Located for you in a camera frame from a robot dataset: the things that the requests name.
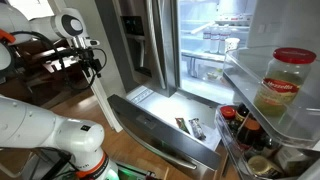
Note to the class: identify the red green tomato packet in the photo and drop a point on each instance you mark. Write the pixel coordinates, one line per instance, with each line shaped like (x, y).
(182, 125)

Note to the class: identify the brown leather sofa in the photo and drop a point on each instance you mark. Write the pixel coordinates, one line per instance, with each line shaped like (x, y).
(30, 48)

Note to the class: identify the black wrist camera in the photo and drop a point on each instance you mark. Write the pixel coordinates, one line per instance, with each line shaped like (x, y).
(80, 53)

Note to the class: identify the water and ice dispenser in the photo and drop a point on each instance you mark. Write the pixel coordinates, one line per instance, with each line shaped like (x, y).
(135, 43)

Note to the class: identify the large clear door bin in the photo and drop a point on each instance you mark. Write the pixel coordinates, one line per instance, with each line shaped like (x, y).
(246, 90)

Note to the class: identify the lit fridge interior cabinet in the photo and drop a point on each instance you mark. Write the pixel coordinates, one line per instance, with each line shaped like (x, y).
(200, 83)

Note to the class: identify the jar with yellow lid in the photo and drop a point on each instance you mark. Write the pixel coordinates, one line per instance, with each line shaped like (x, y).
(263, 166)

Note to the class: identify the white paper cup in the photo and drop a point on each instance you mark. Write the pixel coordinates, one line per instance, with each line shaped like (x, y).
(232, 44)

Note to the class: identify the glass fridge shelf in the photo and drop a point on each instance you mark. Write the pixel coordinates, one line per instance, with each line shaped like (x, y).
(203, 56)

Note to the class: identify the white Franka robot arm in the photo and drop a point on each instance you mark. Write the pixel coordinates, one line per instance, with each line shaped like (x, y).
(26, 123)

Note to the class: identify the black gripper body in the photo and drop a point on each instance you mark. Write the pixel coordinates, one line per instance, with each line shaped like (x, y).
(90, 64)

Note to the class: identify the small jar with red lid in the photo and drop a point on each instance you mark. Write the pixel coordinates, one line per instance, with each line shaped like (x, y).
(228, 113)

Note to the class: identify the brown bottle orange cap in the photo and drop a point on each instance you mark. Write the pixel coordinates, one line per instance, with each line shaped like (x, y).
(249, 131)

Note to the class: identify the white carton box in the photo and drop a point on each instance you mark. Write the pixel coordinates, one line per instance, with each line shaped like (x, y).
(291, 160)

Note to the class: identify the clear door bin with bottles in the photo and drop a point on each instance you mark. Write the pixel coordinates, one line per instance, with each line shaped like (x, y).
(233, 150)

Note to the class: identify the dark wooden coffee table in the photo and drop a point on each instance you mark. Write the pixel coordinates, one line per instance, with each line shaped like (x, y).
(55, 63)

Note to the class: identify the clear water bottle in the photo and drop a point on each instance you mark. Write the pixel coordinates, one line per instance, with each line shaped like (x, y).
(206, 40)
(223, 38)
(215, 40)

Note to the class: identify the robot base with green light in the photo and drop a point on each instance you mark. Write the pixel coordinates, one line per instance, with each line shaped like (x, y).
(130, 173)

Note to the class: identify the pickle jar with red lid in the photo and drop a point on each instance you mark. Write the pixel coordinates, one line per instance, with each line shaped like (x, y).
(281, 86)

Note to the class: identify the bright window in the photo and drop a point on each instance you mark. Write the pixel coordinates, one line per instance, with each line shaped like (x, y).
(30, 8)

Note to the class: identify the open white fridge door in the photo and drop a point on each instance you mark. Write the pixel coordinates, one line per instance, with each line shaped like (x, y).
(286, 23)

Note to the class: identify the dark purple tomato packet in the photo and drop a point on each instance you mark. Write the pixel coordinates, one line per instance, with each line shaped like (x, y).
(197, 128)

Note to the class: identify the stainless freezer drawer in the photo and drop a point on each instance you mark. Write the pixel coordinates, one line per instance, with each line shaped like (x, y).
(160, 135)

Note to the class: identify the dark sauce bottle black cap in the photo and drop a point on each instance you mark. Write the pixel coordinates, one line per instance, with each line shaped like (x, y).
(240, 115)

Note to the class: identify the stainless fridge door with dispenser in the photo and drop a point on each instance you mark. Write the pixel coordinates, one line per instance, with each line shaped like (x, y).
(160, 50)

